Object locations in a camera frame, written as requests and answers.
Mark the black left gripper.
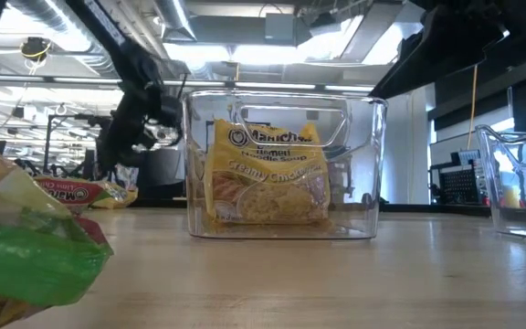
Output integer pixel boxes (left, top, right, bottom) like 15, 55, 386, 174
96, 43, 184, 175

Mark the green lime chili shrimp pack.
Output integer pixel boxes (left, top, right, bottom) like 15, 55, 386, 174
89, 180, 139, 210
33, 175, 114, 212
0, 139, 114, 329

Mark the yellow Maruchan creamy chicken pack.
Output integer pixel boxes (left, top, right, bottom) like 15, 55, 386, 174
203, 118, 332, 226

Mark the white patterned fabric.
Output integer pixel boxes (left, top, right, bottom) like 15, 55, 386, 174
116, 164, 142, 191

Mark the dark gray fabric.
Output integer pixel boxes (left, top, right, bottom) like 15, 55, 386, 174
137, 148, 186, 198

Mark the bright ceiling light panel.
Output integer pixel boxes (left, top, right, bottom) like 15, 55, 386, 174
164, 42, 312, 66

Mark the long linear ceiling light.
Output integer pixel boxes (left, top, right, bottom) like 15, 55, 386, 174
0, 75, 377, 96

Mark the gray ceiling junction box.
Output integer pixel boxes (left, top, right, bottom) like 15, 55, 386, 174
264, 12, 299, 48

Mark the clear plastic storage bin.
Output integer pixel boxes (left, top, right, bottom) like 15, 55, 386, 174
183, 89, 389, 241
475, 123, 526, 242

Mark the white ceiling air unit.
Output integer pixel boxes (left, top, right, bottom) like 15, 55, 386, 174
361, 17, 428, 68

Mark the black pegboard rack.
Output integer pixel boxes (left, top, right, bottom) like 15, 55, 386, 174
428, 149, 490, 206

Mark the black metal rack frame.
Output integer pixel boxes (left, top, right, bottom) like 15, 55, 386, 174
42, 113, 119, 182

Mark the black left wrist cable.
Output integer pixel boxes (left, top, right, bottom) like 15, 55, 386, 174
176, 71, 188, 101

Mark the hanging cord reel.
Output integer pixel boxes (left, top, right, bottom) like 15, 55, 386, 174
19, 35, 53, 64

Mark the silver spiral ventilation duct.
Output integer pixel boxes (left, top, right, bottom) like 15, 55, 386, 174
153, 0, 198, 43

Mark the yellow hanging cord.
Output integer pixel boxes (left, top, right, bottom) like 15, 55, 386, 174
467, 63, 479, 150

